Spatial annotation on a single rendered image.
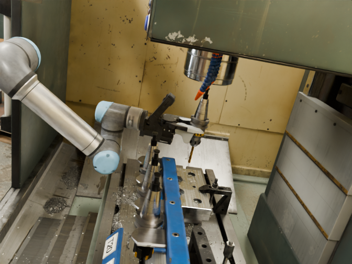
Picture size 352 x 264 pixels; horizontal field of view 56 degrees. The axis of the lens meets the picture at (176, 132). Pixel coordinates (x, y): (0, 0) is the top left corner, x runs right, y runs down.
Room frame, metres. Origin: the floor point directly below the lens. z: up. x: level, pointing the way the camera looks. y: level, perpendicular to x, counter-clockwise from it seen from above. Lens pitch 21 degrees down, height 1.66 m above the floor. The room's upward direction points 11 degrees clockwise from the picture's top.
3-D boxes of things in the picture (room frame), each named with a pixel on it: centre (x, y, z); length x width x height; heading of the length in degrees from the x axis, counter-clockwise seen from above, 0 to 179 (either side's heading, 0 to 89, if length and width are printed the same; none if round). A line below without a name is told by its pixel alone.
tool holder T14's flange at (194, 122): (1.02, -0.07, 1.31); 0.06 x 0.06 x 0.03
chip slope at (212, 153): (1.68, 0.04, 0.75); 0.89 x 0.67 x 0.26; 98
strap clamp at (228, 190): (1.14, -0.20, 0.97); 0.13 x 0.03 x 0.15; 98
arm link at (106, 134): (1.02, 0.21, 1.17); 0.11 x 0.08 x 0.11; 9
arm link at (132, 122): (1.03, 0.14, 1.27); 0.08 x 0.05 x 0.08; 176
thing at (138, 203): (0.65, 0.03, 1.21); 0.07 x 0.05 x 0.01; 98
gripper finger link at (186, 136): (0.99, -0.04, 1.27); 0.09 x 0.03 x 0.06; 72
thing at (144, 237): (0.54, 0.01, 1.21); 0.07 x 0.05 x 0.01; 98
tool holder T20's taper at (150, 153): (0.81, 0.05, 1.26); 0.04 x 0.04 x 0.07
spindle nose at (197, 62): (1.02, -0.06, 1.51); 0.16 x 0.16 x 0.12
